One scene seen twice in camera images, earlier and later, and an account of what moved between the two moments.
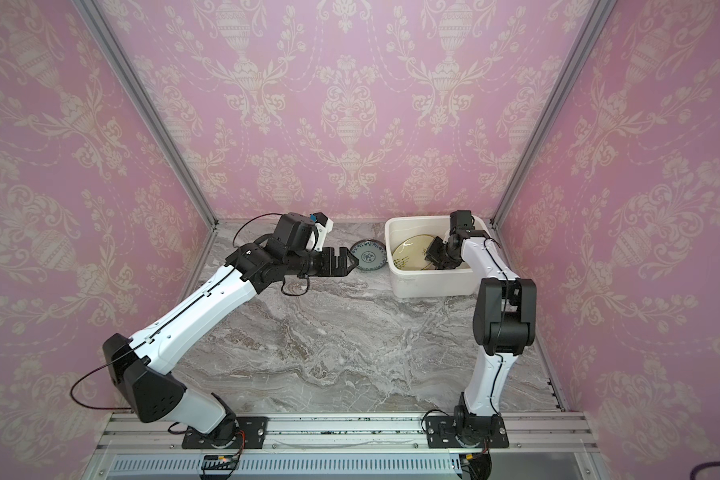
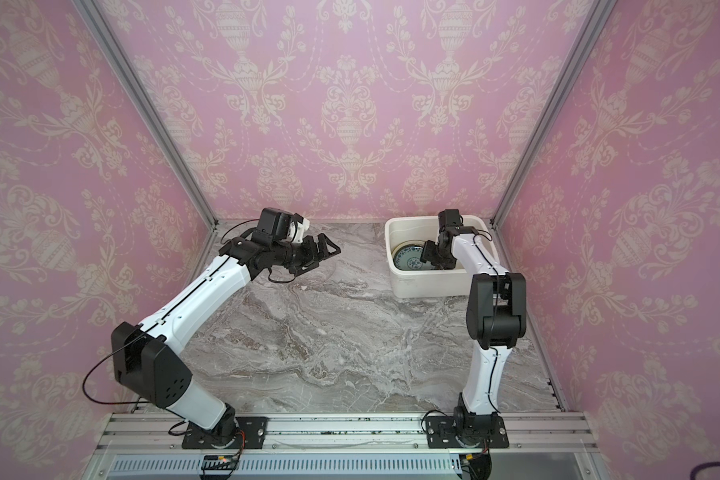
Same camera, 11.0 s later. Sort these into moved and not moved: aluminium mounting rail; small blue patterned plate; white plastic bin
Moved: small blue patterned plate
Not moved: white plastic bin; aluminium mounting rail
